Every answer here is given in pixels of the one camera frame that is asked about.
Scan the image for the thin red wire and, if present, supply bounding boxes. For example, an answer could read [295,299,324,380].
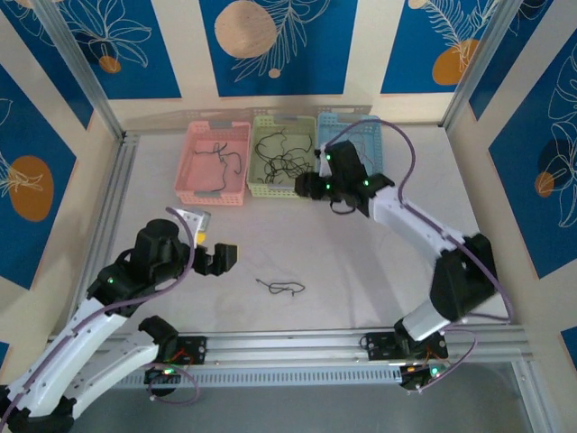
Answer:
[350,130,382,175]

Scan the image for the light blue perforated plastic basket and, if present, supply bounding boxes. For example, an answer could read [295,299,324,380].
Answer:
[316,112,385,178]

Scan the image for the pink perforated plastic basket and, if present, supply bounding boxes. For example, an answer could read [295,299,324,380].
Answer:
[173,119,252,207]

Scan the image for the light green perforated plastic basket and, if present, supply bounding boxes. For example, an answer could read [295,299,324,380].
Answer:
[245,115,317,199]

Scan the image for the small controller board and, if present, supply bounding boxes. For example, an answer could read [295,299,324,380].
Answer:
[143,365,181,398]
[399,363,445,393]

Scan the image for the grey metal lower panel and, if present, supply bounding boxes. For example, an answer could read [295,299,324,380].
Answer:
[44,386,531,433]

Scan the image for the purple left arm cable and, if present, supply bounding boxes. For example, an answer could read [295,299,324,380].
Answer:
[0,206,200,423]

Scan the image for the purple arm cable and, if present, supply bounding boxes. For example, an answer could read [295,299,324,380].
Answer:
[0,206,200,423]
[320,119,515,392]

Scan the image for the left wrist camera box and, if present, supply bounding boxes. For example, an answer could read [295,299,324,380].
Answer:
[172,207,213,248]

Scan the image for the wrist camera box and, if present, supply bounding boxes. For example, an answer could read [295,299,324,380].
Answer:
[314,143,333,178]
[172,207,213,248]

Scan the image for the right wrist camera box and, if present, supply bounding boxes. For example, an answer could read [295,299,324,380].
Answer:
[314,143,333,178]

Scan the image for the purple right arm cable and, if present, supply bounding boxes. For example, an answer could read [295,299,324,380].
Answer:
[320,119,515,392]

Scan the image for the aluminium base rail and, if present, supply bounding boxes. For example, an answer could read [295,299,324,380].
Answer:
[42,327,537,367]

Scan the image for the grey slotted cable duct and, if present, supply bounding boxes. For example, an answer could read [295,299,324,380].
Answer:
[56,367,407,390]

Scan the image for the aluminium frame post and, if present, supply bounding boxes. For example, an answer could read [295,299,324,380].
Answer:
[443,0,520,131]
[32,0,126,142]

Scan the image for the aluminium lower frame rail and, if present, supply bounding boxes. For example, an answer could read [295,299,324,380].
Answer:
[511,360,545,433]

